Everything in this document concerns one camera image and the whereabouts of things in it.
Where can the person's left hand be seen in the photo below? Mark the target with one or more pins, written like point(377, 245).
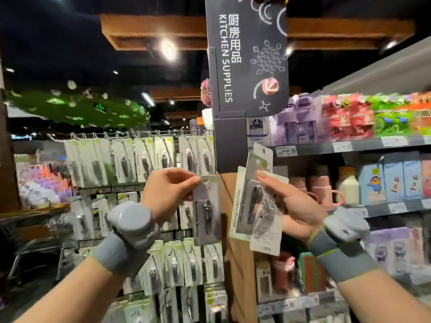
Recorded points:
point(168, 191)

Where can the person's right hand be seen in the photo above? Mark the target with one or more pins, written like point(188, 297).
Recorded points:
point(300, 208)

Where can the rows of hung nail clipper packs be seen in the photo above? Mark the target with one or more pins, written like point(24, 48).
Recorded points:
point(175, 265)

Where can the person's right forearm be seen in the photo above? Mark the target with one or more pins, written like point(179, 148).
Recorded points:
point(390, 299)

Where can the pink mugs on shelf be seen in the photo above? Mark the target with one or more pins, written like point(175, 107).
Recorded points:
point(283, 272)

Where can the grey kitchenware shelf unit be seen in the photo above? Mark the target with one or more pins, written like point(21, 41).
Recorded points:
point(350, 148)

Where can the lavender product box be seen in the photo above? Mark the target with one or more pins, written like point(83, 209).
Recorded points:
point(390, 249)

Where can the empty silver shopping cart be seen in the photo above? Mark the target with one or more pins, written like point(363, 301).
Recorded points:
point(33, 245)

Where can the pink ceramic mug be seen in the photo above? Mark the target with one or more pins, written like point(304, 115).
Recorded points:
point(323, 188)
point(298, 183)

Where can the grey wrist tracker band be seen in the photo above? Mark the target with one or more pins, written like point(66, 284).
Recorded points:
point(131, 228)
point(343, 232)

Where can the cream white jug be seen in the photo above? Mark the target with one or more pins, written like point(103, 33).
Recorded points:
point(348, 188)

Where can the teal orange box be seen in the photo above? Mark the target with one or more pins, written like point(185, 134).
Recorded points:
point(311, 272)

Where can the blue cartoon box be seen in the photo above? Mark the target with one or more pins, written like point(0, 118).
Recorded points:
point(372, 183)

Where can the purple boxed appliance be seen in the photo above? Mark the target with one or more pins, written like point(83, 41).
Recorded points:
point(300, 121)

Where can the pink flowers in white pot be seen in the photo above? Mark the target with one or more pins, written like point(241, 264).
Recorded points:
point(206, 94)

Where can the row of pink red packs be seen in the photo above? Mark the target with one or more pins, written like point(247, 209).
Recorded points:
point(377, 117)

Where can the green hanging ceiling decor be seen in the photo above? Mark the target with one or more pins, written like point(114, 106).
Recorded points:
point(74, 107)

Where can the row of pastel laundry bottles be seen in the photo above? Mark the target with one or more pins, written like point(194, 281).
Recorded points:
point(40, 185)

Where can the round ceiling lamp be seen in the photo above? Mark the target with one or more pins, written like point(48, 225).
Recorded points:
point(168, 50)

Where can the dark hanging aisle sign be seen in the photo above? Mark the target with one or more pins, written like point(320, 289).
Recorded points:
point(246, 57)

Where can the wooden pillar panel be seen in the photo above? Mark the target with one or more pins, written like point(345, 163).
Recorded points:
point(8, 164)

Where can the wooden post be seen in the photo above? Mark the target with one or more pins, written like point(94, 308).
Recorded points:
point(239, 279)

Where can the wooden ceiling frame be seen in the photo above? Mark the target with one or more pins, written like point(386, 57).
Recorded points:
point(135, 30)

